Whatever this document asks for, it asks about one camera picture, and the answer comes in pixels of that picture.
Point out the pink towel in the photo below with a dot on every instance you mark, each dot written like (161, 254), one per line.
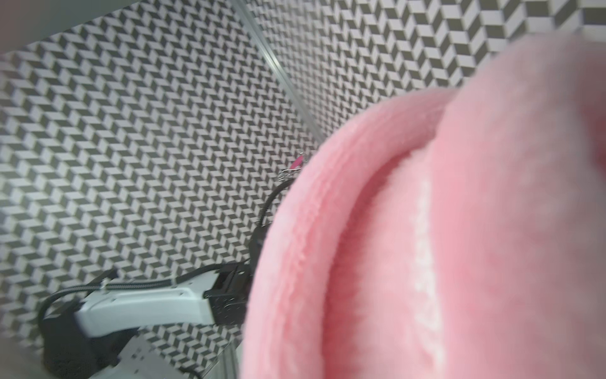
(448, 233)

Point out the lower pink disc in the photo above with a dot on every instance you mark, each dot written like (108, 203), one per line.
(299, 161)

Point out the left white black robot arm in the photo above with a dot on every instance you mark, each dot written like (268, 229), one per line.
(93, 330)

